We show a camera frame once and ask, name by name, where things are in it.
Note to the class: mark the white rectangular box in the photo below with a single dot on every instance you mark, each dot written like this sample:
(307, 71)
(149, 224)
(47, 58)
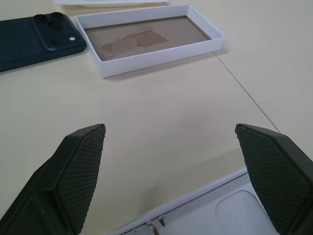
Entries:
(195, 213)

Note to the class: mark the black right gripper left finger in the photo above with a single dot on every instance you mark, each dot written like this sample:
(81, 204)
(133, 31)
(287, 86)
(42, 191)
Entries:
(49, 186)

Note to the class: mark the dark blue smartphone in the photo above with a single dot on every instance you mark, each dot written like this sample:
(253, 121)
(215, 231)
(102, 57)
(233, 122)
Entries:
(24, 41)

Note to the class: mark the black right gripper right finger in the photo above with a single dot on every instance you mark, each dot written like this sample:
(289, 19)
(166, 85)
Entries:
(281, 181)

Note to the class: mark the white flat sheet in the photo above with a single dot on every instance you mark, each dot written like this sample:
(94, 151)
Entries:
(110, 2)

